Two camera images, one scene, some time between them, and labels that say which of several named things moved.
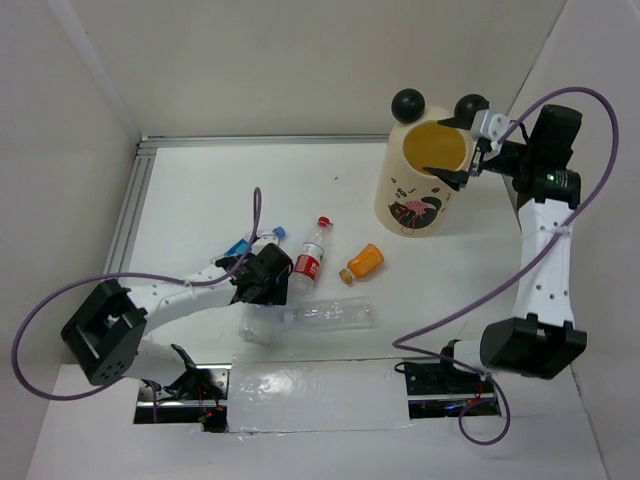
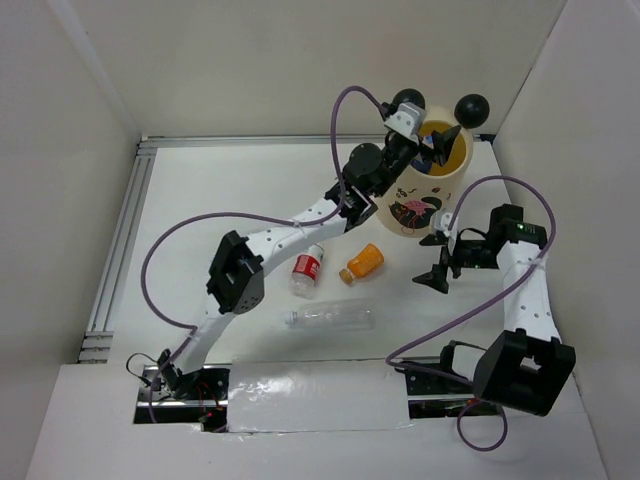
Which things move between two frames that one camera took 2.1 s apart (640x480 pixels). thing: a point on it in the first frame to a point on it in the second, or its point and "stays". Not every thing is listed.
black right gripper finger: (463, 119) to (438, 239)
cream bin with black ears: (411, 200) stays
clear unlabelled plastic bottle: (333, 313) stays
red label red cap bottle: (308, 261) stays
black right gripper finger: (453, 178) to (436, 279)
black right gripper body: (502, 163) to (472, 253)
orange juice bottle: (365, 263) stays
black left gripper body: (273, 292) to (398, 158)
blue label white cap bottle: (261, 324) to (420, 164)
